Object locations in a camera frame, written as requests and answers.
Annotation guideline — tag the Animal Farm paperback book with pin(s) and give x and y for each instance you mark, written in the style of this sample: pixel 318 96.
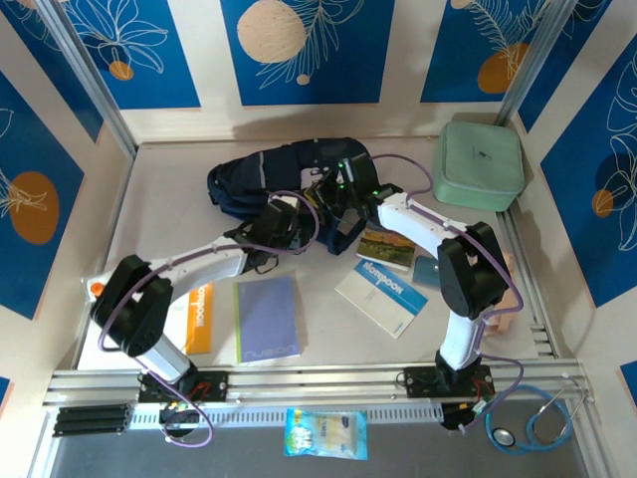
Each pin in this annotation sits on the Animal Farm paperback book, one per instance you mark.
pixel 383 246

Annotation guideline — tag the purple notebook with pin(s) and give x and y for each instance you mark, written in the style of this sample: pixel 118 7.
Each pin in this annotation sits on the purple notebook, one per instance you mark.
pixel 269 318

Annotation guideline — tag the navy blue backpack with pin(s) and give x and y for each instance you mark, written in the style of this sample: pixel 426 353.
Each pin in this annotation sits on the navy blue backpack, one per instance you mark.
pixel 249 174

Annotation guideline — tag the orange notebook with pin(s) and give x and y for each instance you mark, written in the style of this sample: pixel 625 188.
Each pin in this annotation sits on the orange notebook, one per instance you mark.
pixel 201 318

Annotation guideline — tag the blue and white notebook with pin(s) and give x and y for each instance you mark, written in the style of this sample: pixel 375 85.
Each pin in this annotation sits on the blue and white notebook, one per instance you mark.
pixel 378 299

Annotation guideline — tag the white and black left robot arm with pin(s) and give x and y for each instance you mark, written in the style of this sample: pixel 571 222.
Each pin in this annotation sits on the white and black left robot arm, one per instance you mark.
pixel 209 266

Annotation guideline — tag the teal wallet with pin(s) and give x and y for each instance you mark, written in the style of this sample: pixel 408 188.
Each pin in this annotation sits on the teal wallet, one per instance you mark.
pixel 425 273

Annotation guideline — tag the mint green zip case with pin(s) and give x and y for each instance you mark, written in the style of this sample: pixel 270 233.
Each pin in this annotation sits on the mint green zip case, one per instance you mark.
pixel 478 167

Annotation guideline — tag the white bottle with orange cap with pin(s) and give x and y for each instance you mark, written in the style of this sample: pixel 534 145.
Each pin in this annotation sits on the white bottle with orange cap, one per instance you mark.
pixel 95 288

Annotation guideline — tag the pale pink plastic toy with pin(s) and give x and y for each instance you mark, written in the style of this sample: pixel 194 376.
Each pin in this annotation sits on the pale pink plastic toy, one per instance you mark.
pixel 500 323

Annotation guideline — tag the blue snack packet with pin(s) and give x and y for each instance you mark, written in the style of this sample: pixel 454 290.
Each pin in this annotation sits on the blue snack packet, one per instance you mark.
pixel 326 433

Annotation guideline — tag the black ribbed block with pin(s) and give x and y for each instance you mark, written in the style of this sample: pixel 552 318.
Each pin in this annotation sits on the black ribbed block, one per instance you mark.
pixel 92 420

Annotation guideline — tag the blue stethoscope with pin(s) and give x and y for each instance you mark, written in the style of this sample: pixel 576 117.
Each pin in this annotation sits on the blue stethoscope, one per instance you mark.
pixel 503 437

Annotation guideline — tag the blue floral wall poster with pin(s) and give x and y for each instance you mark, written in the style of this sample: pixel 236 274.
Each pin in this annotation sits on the blue floral wall poster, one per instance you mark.
pixel 164 74
pixel 50 149
pixel 348 74
pixel 557 89
pixel 448 50
pixel 64 89
pixel 572 224

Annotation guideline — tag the aluminium frame rail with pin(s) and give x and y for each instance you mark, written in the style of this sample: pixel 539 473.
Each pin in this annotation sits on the aluminium frame rail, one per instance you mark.
pixel 318 381

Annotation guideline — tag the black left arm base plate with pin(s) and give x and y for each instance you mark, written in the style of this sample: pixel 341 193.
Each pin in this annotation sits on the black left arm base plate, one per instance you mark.
pixel 214 386

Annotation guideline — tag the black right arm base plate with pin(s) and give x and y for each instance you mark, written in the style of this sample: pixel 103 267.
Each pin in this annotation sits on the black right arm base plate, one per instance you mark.
pixel 418 381

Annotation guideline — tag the aluminium corner post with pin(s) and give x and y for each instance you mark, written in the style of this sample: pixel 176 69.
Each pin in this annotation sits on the aluminium corner post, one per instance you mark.
pixel 89 79
pixel 532 65

